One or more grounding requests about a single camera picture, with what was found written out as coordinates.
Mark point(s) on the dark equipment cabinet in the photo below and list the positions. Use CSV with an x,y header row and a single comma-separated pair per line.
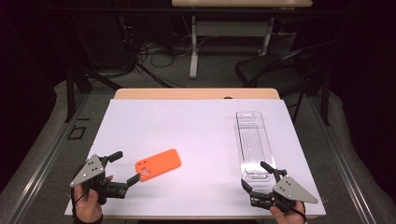
x,y
102,43

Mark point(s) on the wooden table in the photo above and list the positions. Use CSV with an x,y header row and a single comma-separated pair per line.
x,y
186,93

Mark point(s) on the person's left hand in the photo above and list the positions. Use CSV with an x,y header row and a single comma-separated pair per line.
x,y
87,207

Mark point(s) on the metal floor rail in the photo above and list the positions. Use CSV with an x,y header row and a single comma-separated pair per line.
x,y
46,155
345,168

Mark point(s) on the white-legged desk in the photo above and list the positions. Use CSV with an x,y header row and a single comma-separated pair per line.
x,y
194,62

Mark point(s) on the black metal stand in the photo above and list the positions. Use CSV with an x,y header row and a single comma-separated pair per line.
x,y
325,93
70,93

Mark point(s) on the white table mat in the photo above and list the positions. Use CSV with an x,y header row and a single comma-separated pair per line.
x,y
193,130

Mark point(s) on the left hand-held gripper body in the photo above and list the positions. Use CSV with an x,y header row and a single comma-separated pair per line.
x,y
90,169

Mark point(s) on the person's right hand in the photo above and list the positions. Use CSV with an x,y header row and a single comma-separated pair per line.
x,y
289,217

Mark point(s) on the orange phone case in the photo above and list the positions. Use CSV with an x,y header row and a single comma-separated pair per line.
x,y
160,163

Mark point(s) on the clear plastic packaging tray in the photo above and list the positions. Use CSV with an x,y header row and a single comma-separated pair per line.
x,y
253,140

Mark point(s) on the black horizontal frame bar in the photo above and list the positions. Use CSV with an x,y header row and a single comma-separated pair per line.
x,y
124,10

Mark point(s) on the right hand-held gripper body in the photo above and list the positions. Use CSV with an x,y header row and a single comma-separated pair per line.
x,y
289,189

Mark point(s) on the black folding chair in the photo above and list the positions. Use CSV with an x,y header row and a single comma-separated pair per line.
x,y
271,73

